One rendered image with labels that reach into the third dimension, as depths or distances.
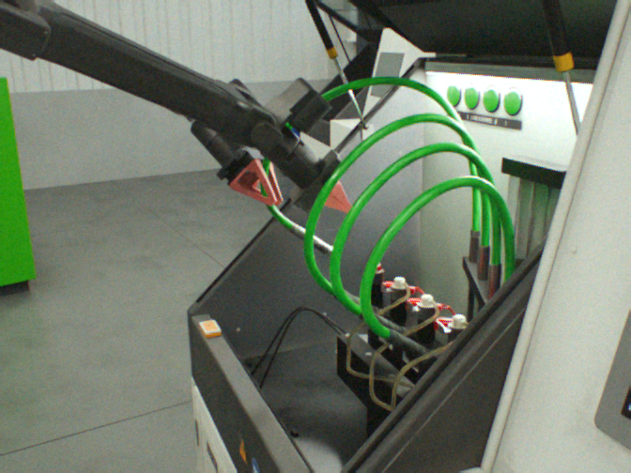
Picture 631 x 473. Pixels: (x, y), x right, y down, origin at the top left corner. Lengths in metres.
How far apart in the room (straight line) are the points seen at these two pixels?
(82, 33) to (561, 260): 0.58
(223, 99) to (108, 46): 0.18
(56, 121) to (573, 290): 6.90
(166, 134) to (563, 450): 7.13
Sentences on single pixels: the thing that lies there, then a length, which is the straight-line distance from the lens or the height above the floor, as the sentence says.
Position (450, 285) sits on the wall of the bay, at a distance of 1.43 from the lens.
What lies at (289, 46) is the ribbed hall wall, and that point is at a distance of 8.27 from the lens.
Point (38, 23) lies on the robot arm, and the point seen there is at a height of 1.50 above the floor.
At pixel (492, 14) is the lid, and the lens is 1.12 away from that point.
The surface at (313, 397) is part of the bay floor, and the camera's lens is 1.27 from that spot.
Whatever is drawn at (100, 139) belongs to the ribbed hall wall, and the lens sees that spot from 7.50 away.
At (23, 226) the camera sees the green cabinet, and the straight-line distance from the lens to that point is 4.27.
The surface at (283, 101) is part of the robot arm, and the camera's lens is 0.97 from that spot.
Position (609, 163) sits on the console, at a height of 1.36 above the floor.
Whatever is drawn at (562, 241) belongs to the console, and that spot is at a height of 1.27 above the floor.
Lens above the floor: 1.49
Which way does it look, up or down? 17 degrees down
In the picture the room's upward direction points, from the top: 1 degrees counter-clockwise
